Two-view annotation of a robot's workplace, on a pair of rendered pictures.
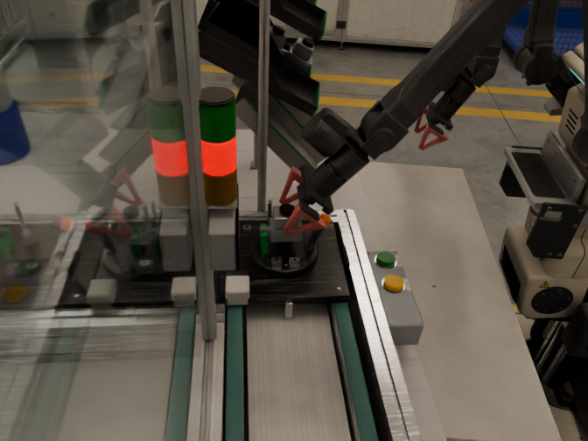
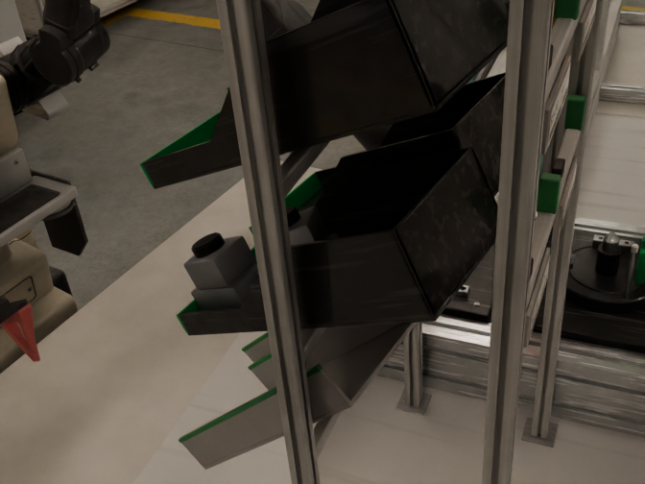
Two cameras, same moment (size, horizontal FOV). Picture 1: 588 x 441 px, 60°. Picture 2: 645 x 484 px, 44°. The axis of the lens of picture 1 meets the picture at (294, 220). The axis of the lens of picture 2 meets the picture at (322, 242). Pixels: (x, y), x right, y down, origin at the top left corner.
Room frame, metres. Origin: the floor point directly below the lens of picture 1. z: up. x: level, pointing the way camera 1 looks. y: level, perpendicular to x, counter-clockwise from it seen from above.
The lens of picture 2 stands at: (1.68, 0.41, 1.67)
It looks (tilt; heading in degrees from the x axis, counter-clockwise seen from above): 35 degrees down; 213
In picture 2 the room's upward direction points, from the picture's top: 5 degrees counter-clockwise
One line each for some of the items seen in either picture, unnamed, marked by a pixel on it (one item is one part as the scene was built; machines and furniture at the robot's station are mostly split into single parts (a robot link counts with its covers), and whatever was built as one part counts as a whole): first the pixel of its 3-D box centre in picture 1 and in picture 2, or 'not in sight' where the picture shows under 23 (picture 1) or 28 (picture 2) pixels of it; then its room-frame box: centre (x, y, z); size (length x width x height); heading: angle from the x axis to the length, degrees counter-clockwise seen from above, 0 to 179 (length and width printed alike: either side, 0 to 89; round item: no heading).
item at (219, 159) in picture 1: (217, 150); not in sight; (0.59, 0.11, 1.33); 0.05 x 0.05 x 0.05
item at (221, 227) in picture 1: (219, 177); not in sight; (0.59, 0.11, 1.29); 0.12 x 0.05 x 0.25; 7
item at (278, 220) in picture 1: (281, 221); not in sight; (0.79, 0.02, 1.06); 0.08 x 0.04 x 0.07; 98
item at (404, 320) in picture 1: (390, 295); not in sight; (0.74, -0.21, 0.93); 0.21 x 0.07 x 0.06; 7
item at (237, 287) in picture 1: (237, 290); not in sight; (0.68, 0.10, 0.97); 0.05 x 0.05 x 0.04; 7
